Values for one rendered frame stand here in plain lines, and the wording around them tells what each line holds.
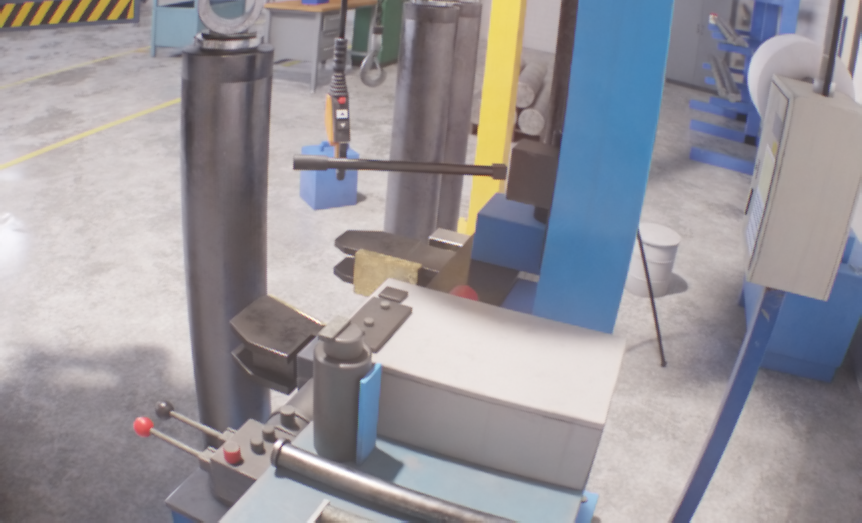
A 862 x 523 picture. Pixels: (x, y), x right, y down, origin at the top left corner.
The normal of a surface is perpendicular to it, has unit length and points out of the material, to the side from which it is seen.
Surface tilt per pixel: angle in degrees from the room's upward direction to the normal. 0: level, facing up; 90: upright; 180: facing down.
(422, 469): 0
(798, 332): 90
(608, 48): 90
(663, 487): 0
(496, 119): 90
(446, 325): 0
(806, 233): 90
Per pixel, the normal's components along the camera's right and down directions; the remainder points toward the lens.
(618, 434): 0.09, -0.92
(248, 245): 0.73, 0.32
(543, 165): -0.37, 0.33
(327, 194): 0.50, 0.38
